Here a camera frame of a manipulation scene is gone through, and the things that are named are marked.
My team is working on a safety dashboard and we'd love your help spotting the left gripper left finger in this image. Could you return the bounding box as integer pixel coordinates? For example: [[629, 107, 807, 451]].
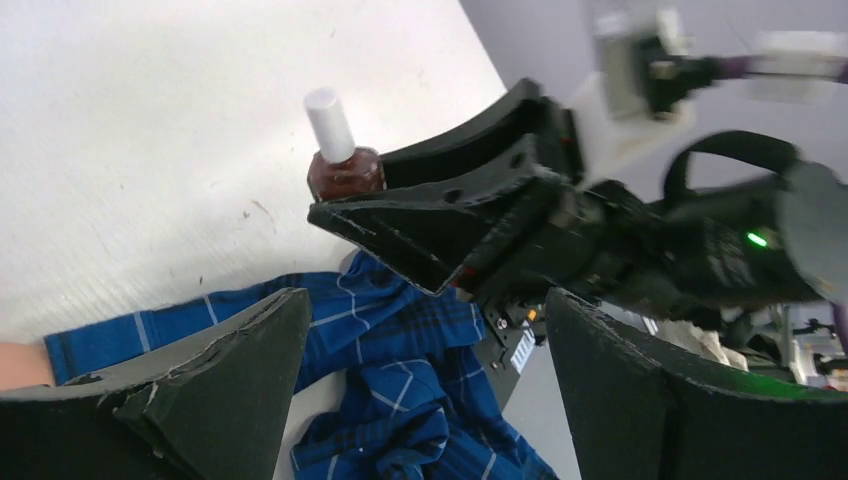
[[1, 289, 312, 479]]

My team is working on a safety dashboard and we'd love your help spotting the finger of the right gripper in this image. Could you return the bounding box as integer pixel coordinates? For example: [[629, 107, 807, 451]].
[[308, 168, 562, 294], [382, 78, 570, 188]]

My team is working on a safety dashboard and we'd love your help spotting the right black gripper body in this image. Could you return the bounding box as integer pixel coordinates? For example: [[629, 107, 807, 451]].
[[457, 99, 636, 305]]

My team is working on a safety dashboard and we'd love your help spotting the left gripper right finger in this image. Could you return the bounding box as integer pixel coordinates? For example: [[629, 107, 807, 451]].
[[546, 289, 847, 479]]

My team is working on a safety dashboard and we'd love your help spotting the red nail polish bottle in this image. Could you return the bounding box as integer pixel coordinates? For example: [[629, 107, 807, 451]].
[[303, 87, 387, 202]]

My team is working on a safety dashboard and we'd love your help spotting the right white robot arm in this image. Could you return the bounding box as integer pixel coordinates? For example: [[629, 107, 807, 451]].
[[308, 79, 847, 321]]

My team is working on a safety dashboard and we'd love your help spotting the mannequin hand with painted nails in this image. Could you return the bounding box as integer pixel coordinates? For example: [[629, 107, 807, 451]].
[[0, 342, 56, 391]]

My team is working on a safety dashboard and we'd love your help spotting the blue plaid shirt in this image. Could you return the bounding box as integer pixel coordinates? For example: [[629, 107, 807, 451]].
[[45, 253, 555, 479]]

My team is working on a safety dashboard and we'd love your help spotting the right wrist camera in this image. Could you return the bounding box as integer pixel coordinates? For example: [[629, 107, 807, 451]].
[[563, 6, 723, 187]]

